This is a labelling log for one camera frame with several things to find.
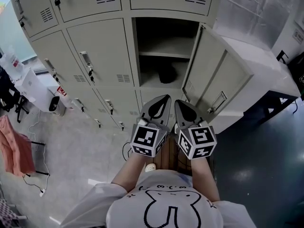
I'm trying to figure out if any black tote bag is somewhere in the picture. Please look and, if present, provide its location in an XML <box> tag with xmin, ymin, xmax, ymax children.
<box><xmin>286</xmin><ymin>53</ymin><xmax>304</xmax><ymax>95</ymax></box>

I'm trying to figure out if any white waste bin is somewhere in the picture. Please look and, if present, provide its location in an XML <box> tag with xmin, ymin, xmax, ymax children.
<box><xmin>48</xmin><ymin>95</ymin><xmax>67</xmax><ymax>116</ymax></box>

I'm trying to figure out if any black umbrella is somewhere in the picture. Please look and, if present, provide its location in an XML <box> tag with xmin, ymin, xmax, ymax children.
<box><xmin>158</xmin><ymin>64</ymin><xmax>179</xmax><ymax>85</ymax></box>

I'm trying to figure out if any clear water dispenser bottle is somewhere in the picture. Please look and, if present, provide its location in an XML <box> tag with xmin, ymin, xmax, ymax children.
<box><xmin>0</xmin><ymin>47</ymin><xmax>25</xmax><ymax>77</ymax></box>

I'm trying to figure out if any black table with white top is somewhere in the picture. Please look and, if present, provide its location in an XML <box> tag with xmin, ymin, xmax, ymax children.
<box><xmin>241</xmin><ymin>91</ymin><xmax>301</xmax><ymax>128</ymax></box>

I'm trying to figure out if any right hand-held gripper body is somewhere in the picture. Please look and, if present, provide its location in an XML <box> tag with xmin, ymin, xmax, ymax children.
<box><xmin>175</xmin><ymin>121</ymin><xmax>217</xmax><ymax>160</ymax></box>

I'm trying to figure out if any silver foil panel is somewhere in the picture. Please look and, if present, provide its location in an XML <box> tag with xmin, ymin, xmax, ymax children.
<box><xmin>213</xmin><ymin>0</ymin><xmax>295</xmax><ymax>50</ymax></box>

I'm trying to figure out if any white water dispenser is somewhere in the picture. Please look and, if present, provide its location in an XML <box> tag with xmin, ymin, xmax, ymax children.
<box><xmin>13</xmin><ymin>68</ymin><xmax>60</xmax><ymax>113</ymax></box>

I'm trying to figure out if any black office chair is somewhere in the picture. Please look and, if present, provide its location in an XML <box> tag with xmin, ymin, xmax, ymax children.
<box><xmin>0</xmin><ymin>65</ymin><xmax>29</xmax><ymax>124</ymax></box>

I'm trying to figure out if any grey metal locker cabinet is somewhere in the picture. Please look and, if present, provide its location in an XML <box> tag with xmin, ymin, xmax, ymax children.
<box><xmin>8</xmin><ymin>0</ymin><xmax>255</xmax><ymax>131</ymax></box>

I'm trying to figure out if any person's right forearm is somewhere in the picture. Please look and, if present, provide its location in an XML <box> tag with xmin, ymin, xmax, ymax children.
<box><xmin>189</xmin><ymin>157</ymin><xmax>220</xmax><ymax>203</ymax></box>

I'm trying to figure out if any looped black cable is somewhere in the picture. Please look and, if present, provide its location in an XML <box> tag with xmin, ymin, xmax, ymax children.
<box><xmin>122</xmin><ymin>142</ymin><xmax>133</xmax><ymax>162</ymax></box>

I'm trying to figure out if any clear water jug red cap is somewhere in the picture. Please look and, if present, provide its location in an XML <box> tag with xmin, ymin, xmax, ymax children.
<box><xmin>56</xmin><ymin>85</ymin><xmax>72</xmax><ymax>105</ymax></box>

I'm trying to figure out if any pink jacket on rack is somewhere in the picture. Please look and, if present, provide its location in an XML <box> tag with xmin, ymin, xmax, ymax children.
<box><xmin>0</xmin><ymin>114</ymin><xmax>50</xmax><ymax>177</ymax></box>

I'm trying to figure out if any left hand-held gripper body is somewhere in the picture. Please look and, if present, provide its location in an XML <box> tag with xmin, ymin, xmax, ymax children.
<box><xmin>130</xmin><ymin>118</ymin><xmax>170</xmax><ymax>158</ymax></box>

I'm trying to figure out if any small white wall sign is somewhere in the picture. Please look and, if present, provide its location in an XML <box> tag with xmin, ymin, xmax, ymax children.
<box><xmin>293</xmin><ymin>28</ymin><xmax>304</xmax><ymax>44</ymax></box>

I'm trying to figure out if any person's left forearm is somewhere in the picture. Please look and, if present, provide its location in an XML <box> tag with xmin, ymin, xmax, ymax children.
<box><xmin>111</xmin><ymin>152</ymin><xmax>147</xmax><ymax>192</ymax></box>

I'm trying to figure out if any white power cable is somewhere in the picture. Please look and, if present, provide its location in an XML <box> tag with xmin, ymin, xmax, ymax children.
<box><xmin>28</xmin><ymin>110</ymin><xmax>51</xmax><ymax>191</ymax></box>

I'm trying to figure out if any brown wooden slatted bench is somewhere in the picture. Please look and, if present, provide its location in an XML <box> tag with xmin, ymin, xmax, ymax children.
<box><xmin>153</xmin><ymin>135</ymin><xmax>215</xmax><ymax>176</ymax></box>

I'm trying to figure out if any black faucet-shaped stand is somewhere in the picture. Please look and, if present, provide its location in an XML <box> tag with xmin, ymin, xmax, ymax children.
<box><xmin>276</xmin><ymin>50</ymin><xmax>290</xmax><ymax>64</ymax></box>

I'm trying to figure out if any person's white printed t-shirt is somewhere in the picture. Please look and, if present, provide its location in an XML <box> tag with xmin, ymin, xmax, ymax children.
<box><xmin>60</xmin><ymin>169</ymin><xmax>257</xmax><ymax>228</ymax></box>

